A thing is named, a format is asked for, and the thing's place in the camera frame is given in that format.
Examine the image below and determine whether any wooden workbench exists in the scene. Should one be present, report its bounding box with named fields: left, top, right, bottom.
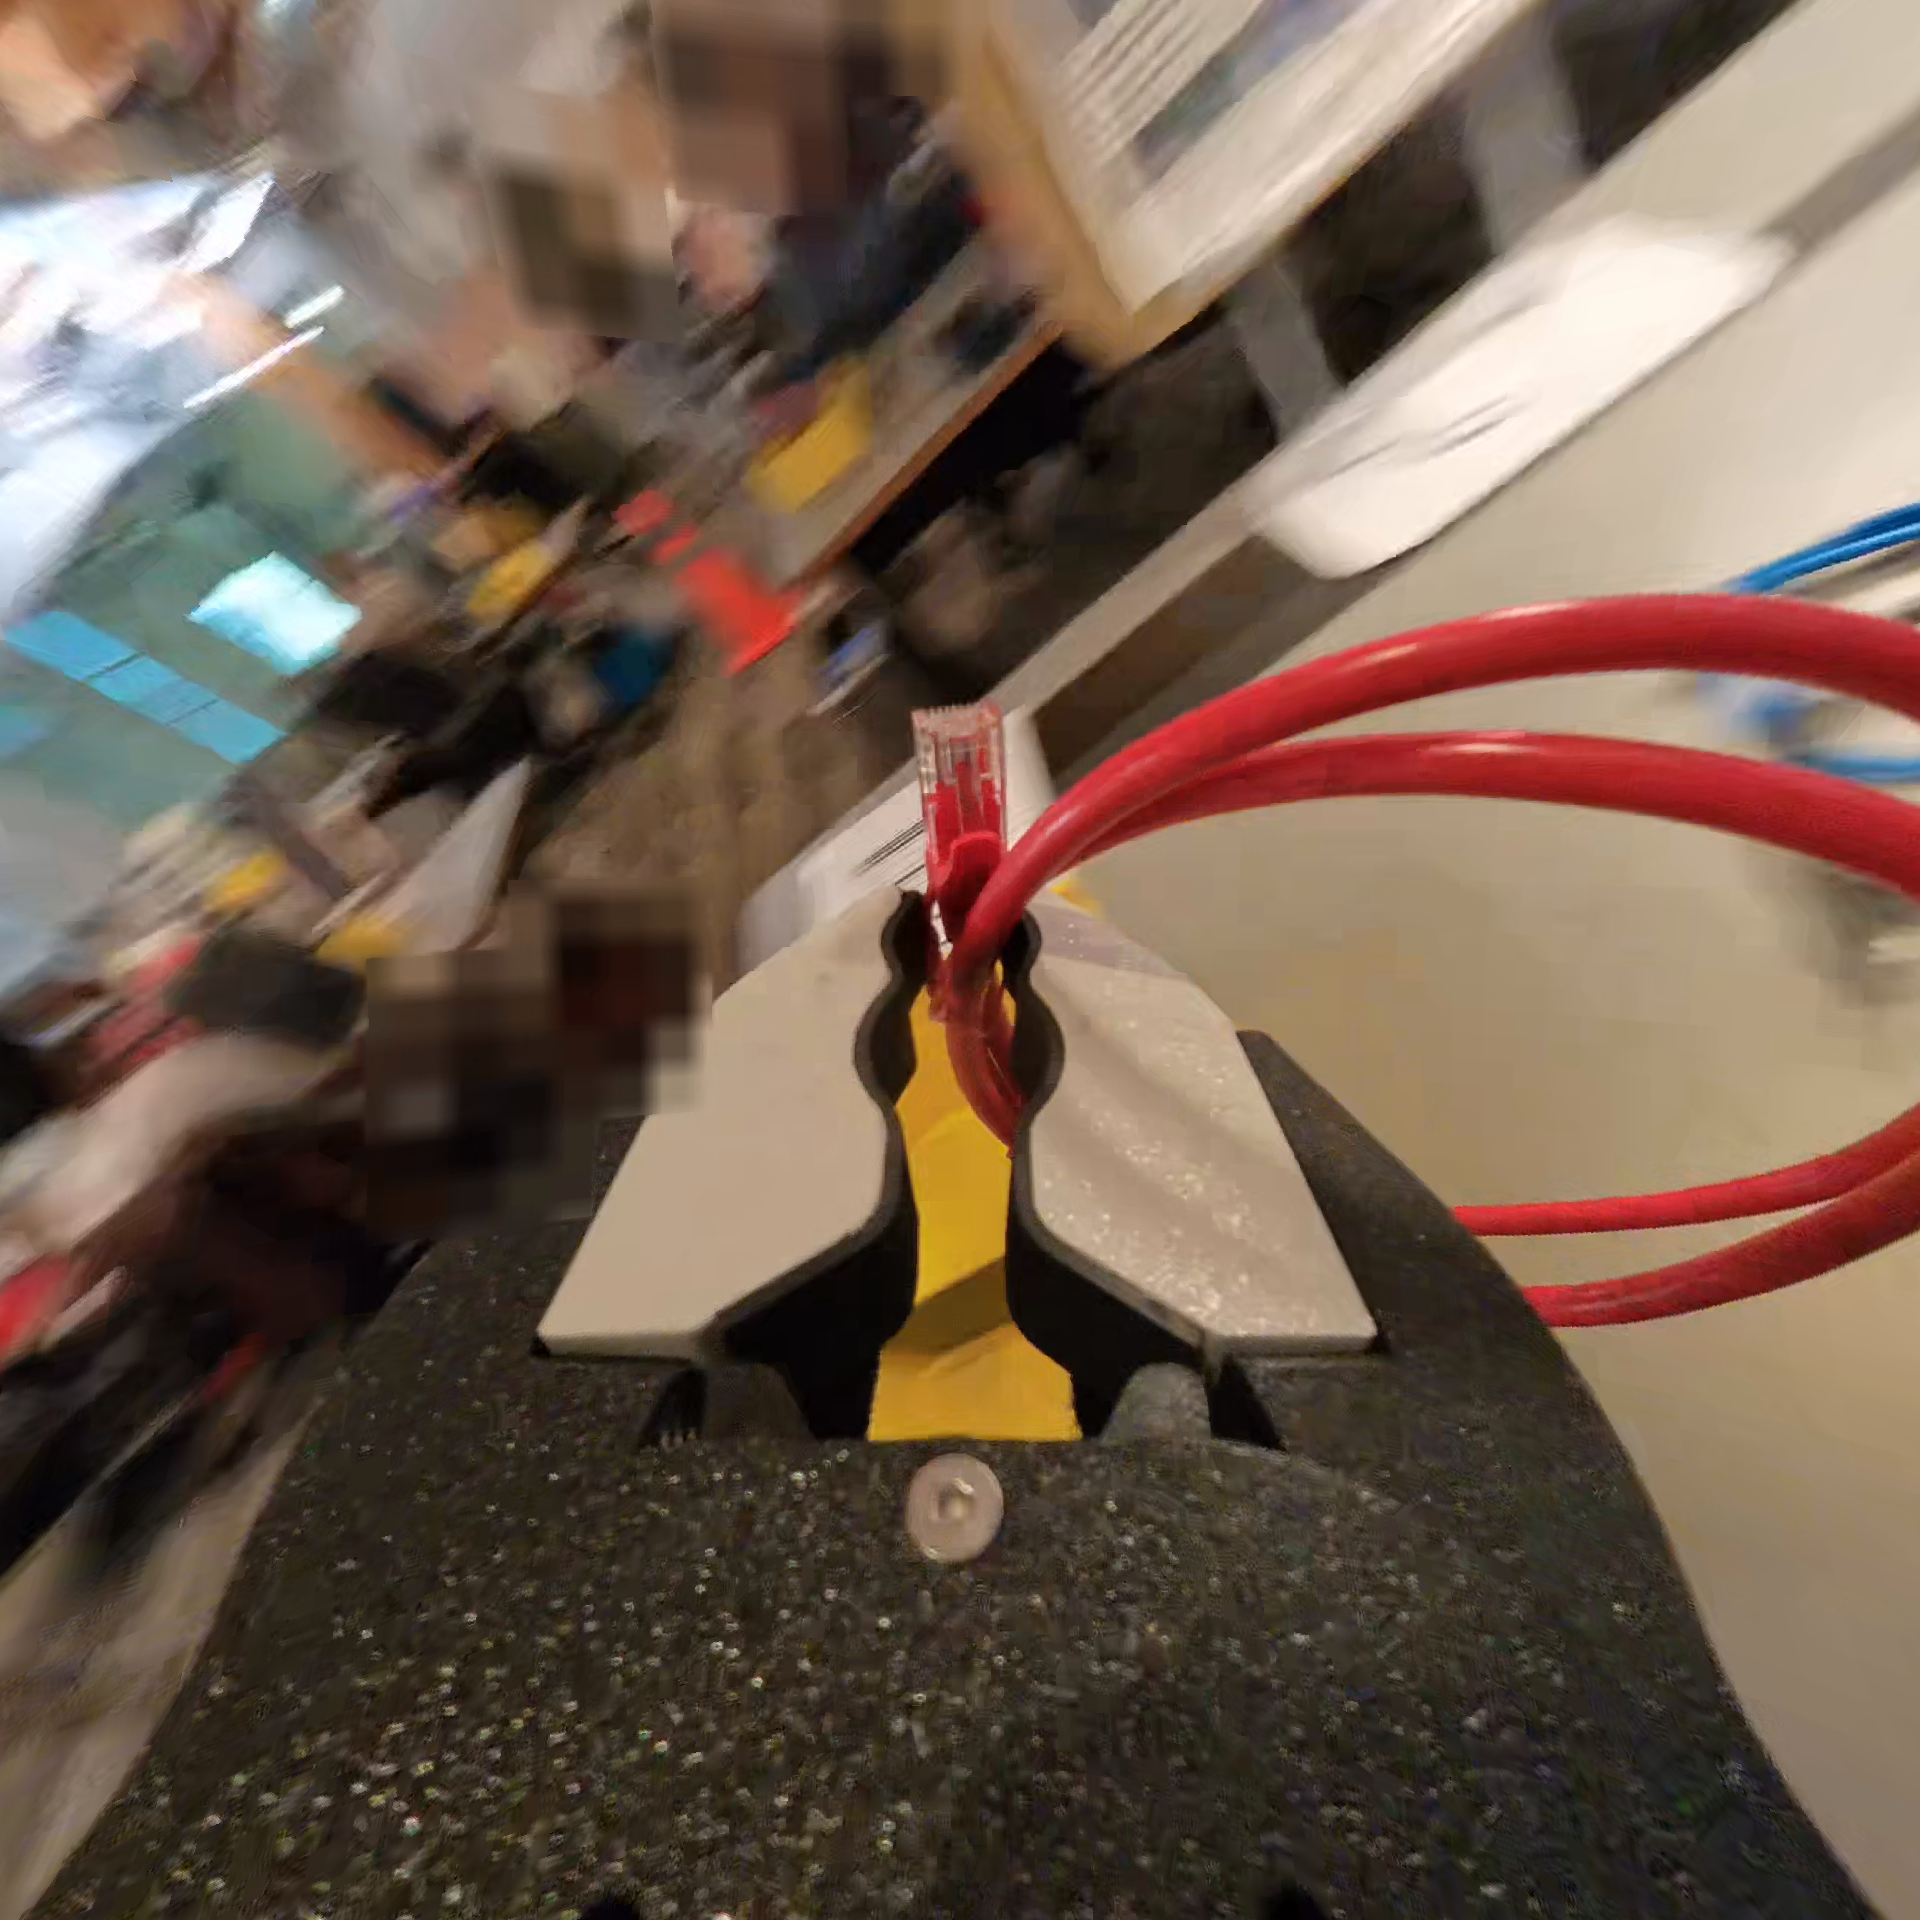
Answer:
left=737, top=270, right=1082, bottom=588

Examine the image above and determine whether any printed paper sheet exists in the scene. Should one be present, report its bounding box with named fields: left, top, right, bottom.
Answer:
left=742, top=704, right=1059, bottom=961

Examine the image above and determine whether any red ethernet cable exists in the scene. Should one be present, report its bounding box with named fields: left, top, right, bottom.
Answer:
left=910, top=595, right=1920, bottom=1333

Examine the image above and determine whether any white document stand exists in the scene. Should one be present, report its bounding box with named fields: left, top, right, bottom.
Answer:
left=984, top=0, right=1795, bottom=582

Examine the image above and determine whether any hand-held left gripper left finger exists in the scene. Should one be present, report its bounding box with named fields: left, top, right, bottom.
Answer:
left=536, top=892, right=923, bottom=1432

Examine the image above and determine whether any orange cone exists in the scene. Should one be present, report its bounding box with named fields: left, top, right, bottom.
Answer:
left=614, top=486, right=805, bottom=677

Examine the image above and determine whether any small yellow bin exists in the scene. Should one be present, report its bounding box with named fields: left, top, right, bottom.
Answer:
left=742, top=367, right=880, bottom=505

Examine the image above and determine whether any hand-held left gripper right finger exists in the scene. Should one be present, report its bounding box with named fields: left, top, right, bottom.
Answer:
left=1002, top=900, right=1382, bottom=1432

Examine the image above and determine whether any printed instruction sheet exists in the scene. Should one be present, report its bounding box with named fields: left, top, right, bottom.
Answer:
left=1036, top=0, right=1531, bottom=308

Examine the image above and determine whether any large yellow plastic bin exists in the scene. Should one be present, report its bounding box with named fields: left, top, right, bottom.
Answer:
left=866, top=885, right=1104, bottom=1445

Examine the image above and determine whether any blue ethernet cable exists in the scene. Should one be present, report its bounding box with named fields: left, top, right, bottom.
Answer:
left=1686, top=502, right=1920, bottom=788

